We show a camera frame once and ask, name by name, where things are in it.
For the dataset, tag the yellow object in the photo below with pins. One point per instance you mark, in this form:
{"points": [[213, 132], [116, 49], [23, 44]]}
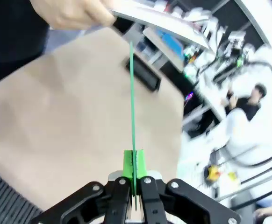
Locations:
{"points": [[213, 171]]}

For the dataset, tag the person in black t-shirt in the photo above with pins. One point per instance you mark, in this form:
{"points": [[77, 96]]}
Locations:
{"points": [[9, 30]]}

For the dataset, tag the green PCB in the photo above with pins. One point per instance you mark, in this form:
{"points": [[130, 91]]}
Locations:
{"points": [[133, 105]]}

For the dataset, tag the black plastic tray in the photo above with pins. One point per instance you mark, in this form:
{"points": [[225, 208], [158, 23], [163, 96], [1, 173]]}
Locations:
{"points": [[143, 73]]}

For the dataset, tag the black slotted PCB rack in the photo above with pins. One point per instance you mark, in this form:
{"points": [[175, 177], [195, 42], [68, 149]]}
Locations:
{"points": [[5, 198]]}

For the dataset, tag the grey clipboard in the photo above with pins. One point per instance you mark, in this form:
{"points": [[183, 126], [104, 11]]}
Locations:
{"points": [[161, 25]]}

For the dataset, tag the left gripper black right finger with green tip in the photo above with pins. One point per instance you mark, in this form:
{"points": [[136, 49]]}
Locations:
{"points": [[154, 200]]}

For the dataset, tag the person's left hand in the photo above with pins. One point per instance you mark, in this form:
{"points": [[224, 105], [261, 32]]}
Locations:
{"points": [[73, 12]]}

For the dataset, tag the left gripper black left finger with green tip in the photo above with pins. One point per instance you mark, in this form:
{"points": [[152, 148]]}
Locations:
{"points": [[117, 200]]}

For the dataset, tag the seated person in black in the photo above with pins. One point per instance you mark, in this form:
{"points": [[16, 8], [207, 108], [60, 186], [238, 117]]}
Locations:
{"points": [[250, 109]]}

